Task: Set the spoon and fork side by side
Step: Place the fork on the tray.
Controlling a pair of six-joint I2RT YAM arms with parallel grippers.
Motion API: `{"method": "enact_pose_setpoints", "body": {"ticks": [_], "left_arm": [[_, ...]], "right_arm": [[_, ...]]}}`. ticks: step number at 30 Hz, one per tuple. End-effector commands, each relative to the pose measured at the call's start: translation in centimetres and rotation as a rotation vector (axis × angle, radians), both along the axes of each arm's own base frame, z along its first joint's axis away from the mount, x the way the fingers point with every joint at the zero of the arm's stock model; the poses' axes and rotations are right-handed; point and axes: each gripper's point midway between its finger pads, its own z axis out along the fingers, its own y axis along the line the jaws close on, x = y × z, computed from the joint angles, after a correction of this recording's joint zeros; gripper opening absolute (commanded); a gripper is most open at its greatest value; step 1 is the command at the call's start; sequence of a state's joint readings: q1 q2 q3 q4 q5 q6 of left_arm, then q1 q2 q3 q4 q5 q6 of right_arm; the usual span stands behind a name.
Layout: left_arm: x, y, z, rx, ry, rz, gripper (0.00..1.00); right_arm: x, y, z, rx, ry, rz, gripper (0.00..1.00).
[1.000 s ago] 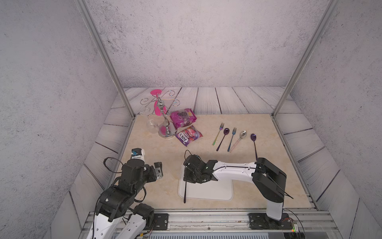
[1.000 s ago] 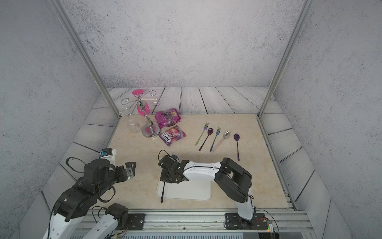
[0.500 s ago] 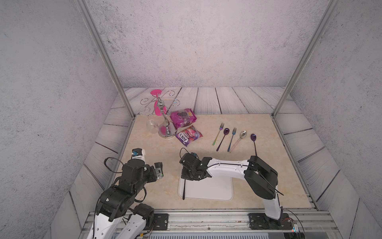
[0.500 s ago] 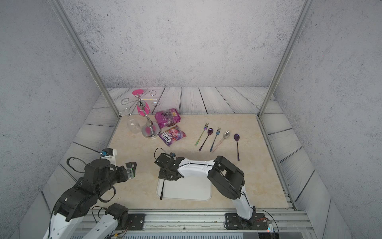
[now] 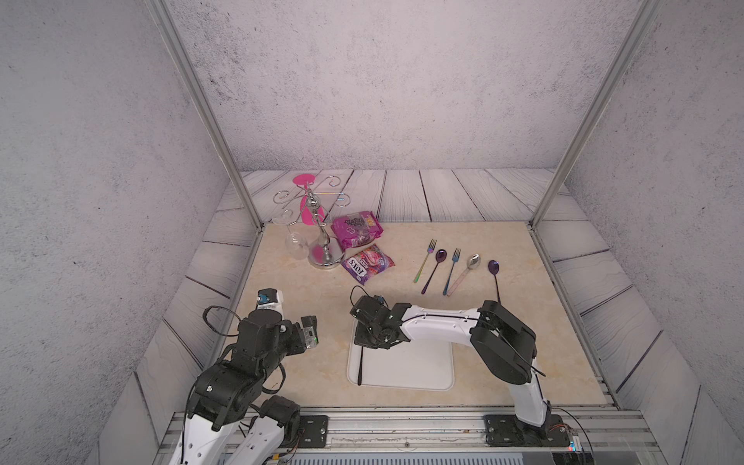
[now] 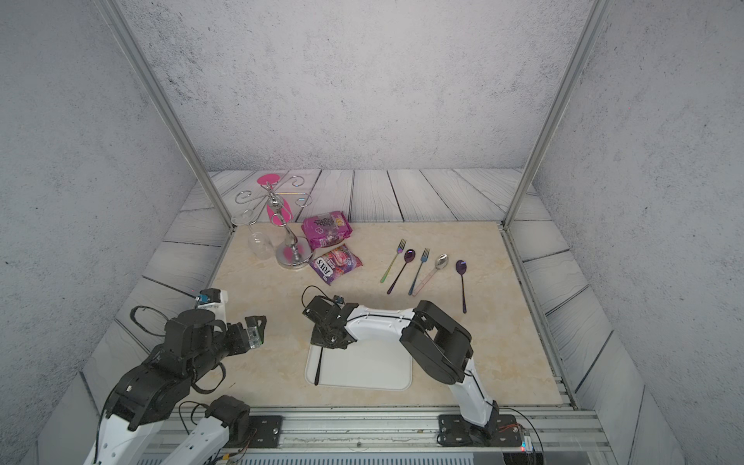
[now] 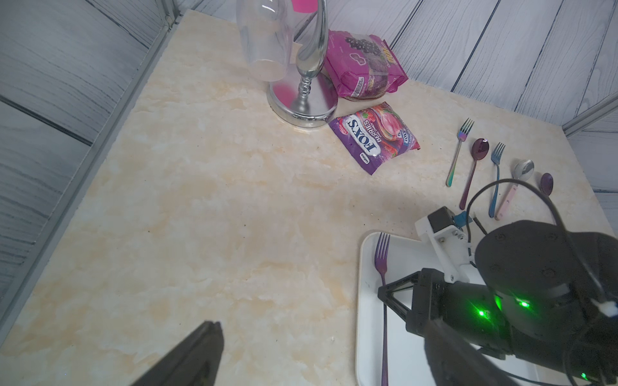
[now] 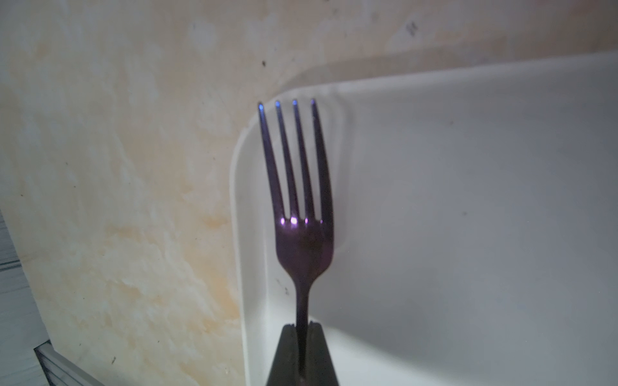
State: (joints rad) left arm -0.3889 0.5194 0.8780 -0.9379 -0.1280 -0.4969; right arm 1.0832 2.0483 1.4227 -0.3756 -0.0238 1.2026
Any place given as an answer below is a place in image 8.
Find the dark purple fork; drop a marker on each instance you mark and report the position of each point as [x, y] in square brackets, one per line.
[304, 244]

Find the white square tray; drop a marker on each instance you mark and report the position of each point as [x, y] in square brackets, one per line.
[475, 223]

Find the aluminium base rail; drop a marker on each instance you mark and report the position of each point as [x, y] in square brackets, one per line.
[60, 371]

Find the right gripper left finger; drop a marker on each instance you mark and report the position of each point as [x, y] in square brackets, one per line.
[285, 367]

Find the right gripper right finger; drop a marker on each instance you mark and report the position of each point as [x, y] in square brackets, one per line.
[320, 370]

